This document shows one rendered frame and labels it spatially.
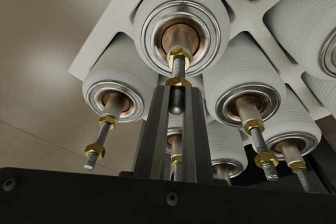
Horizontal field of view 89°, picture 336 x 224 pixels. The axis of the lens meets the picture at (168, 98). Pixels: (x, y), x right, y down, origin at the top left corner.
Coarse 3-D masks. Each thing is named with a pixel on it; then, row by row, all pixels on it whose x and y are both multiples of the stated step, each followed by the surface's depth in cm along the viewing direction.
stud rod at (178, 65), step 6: (174, 60) 13; (180, 60) 13; (174, 66) 13; (180, 66) 13; (174, 72) 12; (180, 72) 12; (174, 90) 11; (180, 90) 11; (174, 96) 10; (180, 96) 10; (174, 102) 10; (180, 102) 10; (174, 108) 10; (180, 108) 10; (174, 114) 10
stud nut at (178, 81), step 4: (176, 76) 11; (180, 76) 11; (168, 80) 11; (172, 80) 11; (176, 80) 11; (180, 80) 10; (184, 80) 11; (168, 84) 11; (172, 84) 10; (176, 84) 10; (180, 84) 10; (184, 84) 10; (188, 84) 11; (172, 88) 11; (176, 88) 10; (180, 88) 10; (184, 88) 10
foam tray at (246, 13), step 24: (120, 0) 21; (240, 0) 20; (264, 0) 20; (96, 24) 23; (120, 24) 23; (240, 24) 22; (264, 24) 22; (96, 48) 26; (264, 48) 24; (72, 72) 29; (288, 72) 26; (312, 96) 29
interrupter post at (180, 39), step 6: (174, 36) 15; (180, 36) 15; (186, 36) 15; (168, 42) 16; (174, 42) 14; (180, 42) 14; (186, 42) 14; (168, 48) 14; (174, 48) 14; (186, 48) 14; (168, 54) 14
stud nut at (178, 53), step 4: (180, 48) 14; (172, 52) 14; (176, 52) 13; (180, 52) 13; (184, 52) 13; (172, 56) 13; (176, 56) 13; (180, 56) 13; (184, 56) 13; (188, 56) 14; (168, 60) 14; (172, 60) 14; (184, 60) 13; (188, 60) 13; (168, 64) 14; (188, 64) 14
